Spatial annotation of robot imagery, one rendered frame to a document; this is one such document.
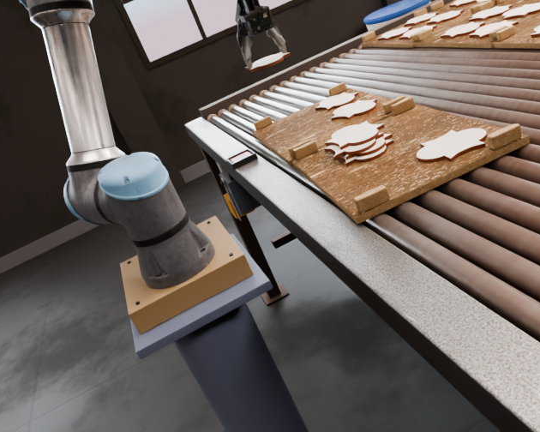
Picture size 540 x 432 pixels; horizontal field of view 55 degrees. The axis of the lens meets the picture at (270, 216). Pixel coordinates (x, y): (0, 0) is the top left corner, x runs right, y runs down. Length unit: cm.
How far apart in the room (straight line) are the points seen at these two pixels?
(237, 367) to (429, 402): 89
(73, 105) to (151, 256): 32
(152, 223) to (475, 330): 57
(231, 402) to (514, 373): 68
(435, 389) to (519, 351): 125
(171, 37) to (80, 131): 355
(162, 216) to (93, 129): 23
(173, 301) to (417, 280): 45
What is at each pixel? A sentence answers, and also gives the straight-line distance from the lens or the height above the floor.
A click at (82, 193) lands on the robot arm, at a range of 106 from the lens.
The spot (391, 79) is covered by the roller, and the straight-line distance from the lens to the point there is 176.
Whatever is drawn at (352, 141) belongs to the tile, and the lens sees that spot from 116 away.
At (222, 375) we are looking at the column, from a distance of 110.
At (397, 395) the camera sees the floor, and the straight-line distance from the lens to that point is 188.
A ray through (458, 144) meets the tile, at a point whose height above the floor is 94.
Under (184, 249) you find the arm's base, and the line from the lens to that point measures 97.
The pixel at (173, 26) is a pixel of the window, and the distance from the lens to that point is 458.
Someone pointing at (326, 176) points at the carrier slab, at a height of 94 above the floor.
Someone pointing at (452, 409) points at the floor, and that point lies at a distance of 180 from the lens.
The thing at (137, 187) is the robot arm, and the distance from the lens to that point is 93.
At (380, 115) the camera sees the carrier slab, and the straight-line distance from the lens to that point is 138.
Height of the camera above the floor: 135
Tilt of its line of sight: 24 degrees down
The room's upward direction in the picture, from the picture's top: 23 degrees counter-clockwise
